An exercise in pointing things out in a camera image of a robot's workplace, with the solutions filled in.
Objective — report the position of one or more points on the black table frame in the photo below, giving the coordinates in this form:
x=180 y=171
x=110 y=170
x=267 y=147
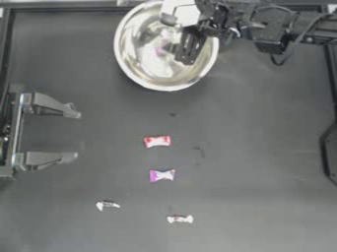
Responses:
x=66 y=6

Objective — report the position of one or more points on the red white candy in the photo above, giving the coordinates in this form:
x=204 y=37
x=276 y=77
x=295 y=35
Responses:
x=157 y=141

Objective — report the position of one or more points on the steel bowl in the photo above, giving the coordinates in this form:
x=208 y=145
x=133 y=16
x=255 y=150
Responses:
x=145 y=65

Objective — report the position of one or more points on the pale purple candy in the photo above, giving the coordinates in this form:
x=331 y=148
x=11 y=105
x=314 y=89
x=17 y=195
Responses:
x=158 y=51

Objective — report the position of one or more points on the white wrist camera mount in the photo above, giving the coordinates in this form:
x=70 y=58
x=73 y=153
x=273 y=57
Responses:
x=182 y=11

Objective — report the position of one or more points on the magenta white candy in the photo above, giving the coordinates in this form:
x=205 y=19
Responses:
x=162 y=176

